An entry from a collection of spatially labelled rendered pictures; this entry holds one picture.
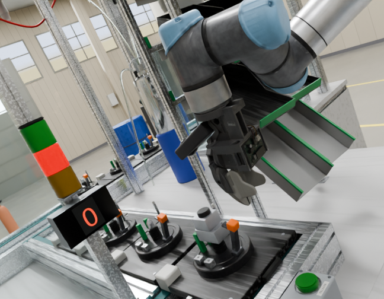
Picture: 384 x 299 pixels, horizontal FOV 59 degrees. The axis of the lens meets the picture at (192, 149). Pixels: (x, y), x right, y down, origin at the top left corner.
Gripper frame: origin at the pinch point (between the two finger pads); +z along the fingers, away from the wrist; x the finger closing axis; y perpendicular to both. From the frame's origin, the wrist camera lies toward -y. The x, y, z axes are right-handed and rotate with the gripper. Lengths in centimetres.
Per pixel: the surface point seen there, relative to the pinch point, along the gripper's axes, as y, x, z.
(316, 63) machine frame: -52, 165, 21
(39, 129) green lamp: -23.7, -17.9, -27.9
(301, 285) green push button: 10.9, -6.6, 13.1
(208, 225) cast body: -9.1, -3.4, 4.9
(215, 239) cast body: -8.2, -4.2, 7.9
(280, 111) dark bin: -1.7, 25.7, -6.6
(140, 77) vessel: -87, 61, -20
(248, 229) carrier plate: -10.0, 7.7, 15.7
